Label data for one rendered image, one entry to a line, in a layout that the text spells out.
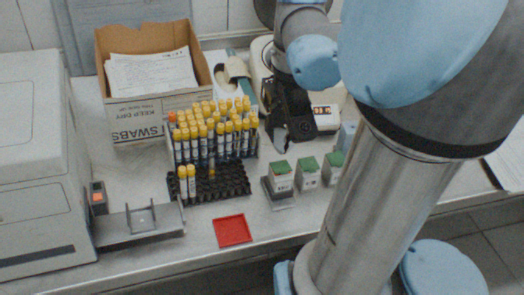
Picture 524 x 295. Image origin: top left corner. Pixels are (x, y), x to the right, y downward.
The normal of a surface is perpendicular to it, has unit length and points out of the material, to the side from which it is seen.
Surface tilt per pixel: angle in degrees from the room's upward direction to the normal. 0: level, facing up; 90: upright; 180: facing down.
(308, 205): 0
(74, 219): 90
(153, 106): 94
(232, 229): 0
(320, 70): 90
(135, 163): 0
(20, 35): 90
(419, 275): 10
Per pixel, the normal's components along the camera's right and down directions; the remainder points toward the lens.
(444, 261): 0.24, -0.66
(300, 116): 0.15, -0.29
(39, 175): 0.29, 0.70
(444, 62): 0.08, 0.67
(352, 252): -0.54, 0.58
